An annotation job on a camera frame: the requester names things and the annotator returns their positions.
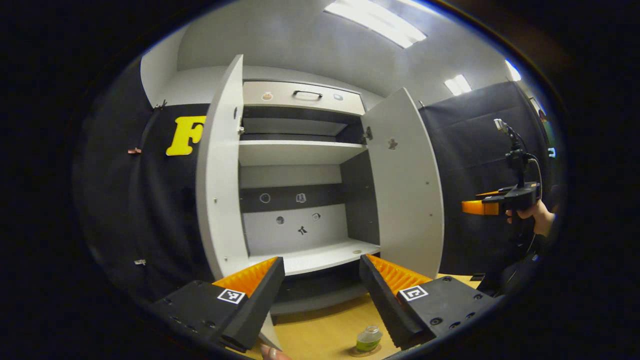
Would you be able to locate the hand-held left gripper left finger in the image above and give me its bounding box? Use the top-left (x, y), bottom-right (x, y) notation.
top-left (150, 256), bottom-right (286, 352)

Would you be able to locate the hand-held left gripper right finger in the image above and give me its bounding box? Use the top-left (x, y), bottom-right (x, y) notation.
top-left (359, 253), bottom-right (498, 351)

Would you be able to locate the clear bottle with green label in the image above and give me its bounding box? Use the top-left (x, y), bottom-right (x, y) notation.
top-left (356, 325), bottom-right (384, 353)

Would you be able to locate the round brown coaster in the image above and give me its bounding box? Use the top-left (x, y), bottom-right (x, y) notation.
top-left (348, 344), bottom-right (382, 358)

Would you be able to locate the white cabinet door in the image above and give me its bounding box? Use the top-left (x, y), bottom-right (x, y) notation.
top-left (361, 87), bottom-right (446, 279)
top-left (195, 54), bottom-right (283, 351)

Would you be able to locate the white and grey cabinet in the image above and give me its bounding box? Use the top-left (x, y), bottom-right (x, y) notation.
top-left (235, 80), bottom-right (383, 316)

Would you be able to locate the white cabinet shelf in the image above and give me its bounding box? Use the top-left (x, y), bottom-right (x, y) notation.
top-left (238, 140), bottom-right (368, 167)

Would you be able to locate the beige cabinet drawer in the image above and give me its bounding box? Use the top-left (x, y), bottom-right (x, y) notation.
top-left (242, 81), bottom-right (367, 117)

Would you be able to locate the long ceiling light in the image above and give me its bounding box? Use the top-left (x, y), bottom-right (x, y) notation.
top-left (324, 0), bottom-right (427, 49)

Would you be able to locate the black cable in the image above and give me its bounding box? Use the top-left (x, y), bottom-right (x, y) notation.
top-left (520, 152), bottom-right (544, 186)

